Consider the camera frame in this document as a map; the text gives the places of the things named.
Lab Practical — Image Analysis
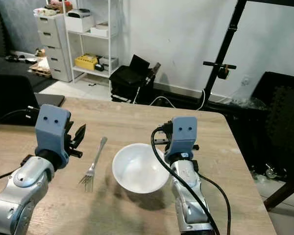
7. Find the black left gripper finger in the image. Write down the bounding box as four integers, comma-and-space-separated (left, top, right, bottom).
72, 124, 87, 146

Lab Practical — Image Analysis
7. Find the white bowl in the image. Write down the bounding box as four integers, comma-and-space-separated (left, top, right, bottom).
112, 143, 171, 194

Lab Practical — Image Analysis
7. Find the light wood table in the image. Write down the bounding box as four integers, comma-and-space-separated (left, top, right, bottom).
0, 97, 277, 235

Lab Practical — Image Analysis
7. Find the white metal shelf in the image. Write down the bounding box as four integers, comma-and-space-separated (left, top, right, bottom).
65, 0, 121, 79

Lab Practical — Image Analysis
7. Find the black fabric case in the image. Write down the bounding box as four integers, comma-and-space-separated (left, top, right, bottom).
109, 54, 162, 103

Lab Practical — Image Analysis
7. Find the yellow case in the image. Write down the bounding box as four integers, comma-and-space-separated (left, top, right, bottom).
74, 54, 99, 71

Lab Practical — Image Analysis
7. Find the grey device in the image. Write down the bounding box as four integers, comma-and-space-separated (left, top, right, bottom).
97, 56, 118, 71

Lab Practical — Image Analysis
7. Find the black laptop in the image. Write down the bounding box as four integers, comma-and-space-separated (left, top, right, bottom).
0, 74, 65, 125

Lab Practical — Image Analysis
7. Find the grey drawer cabinet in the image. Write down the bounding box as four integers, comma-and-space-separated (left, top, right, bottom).
36, 14, 73, 82

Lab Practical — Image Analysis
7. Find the white box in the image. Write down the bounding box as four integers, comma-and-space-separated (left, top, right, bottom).
90, 23, 111, 38

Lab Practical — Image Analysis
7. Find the black stand pole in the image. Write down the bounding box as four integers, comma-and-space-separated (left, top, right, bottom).
201, 0, 248, 111

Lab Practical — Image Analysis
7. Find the white and grey printer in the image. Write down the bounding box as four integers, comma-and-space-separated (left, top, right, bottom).
66, 9, 95, 33

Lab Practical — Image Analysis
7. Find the caster wheel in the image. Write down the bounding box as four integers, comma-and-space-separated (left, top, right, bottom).
265, 164, 282, 179

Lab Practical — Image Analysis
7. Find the black padded panel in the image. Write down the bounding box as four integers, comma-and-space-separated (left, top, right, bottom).
252, 72, 294, 179

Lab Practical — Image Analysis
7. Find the white packet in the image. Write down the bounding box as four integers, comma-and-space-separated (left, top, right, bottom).
33, 7, 58, 18

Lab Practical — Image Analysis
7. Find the brown basket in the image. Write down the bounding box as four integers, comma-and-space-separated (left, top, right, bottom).
44, 1, 73, 13

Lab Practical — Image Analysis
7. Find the dark wood table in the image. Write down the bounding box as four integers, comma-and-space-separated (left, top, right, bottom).
264, 176, 294, 212

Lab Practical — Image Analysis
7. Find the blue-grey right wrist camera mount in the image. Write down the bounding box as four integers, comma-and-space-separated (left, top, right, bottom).
164, 117, 198, 160

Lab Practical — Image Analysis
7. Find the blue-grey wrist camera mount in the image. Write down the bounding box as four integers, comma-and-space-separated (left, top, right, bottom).
164, 117, 198, 160
34, 104, 72, 169

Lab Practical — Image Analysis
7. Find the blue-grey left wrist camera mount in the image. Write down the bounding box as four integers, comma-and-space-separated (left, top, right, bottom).
34, 104, 72, 169

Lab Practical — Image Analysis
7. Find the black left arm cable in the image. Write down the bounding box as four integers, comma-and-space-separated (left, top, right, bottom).
0, 107, 41, 187

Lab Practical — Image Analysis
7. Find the black clamp with camera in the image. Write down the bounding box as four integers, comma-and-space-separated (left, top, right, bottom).
203, 60, 237, 80

